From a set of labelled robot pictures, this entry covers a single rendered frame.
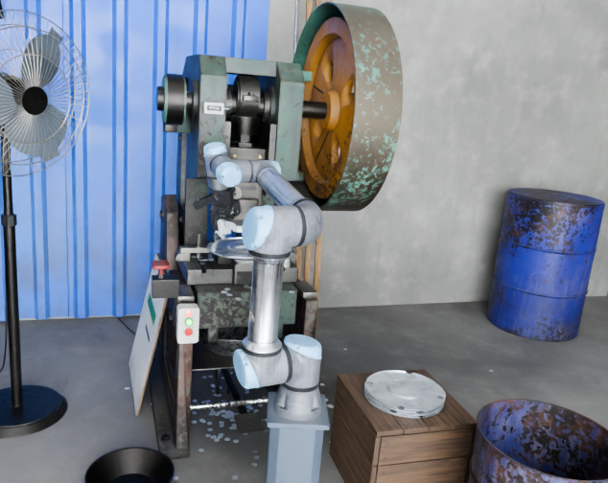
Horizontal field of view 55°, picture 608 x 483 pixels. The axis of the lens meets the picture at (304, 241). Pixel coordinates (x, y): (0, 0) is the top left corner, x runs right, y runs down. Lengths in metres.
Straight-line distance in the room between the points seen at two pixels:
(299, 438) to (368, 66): 1.24
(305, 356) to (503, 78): 2.94
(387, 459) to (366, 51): 1.39
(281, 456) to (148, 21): 2.40
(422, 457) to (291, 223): 0.99
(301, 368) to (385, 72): 1.05
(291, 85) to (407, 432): 1.30
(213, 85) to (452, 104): 2.20
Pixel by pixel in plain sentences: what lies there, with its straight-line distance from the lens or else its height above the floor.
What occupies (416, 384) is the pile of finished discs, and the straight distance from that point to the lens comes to 2.30.
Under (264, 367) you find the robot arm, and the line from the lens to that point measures 1.71.
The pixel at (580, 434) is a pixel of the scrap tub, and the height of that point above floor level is 0.42.
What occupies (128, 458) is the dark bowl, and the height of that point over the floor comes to 0.04.
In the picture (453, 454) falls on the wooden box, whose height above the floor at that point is 0.23.
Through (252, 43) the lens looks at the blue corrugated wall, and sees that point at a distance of 3.53.
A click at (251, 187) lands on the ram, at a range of 2.33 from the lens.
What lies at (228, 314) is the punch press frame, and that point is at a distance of 2.29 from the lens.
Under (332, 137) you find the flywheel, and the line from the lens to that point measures 2.46.
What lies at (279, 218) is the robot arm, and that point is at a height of 1.07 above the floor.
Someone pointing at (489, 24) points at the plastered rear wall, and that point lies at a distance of 4.22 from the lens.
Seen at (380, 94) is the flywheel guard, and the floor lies 1.41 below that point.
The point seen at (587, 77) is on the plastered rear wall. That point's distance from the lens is 4.73.
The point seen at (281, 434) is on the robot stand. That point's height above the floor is 0.41.
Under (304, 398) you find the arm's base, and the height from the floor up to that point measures 0.52.
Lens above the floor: 1.41
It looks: 14 degrees down
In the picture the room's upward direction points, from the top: 5 degrees clockwise
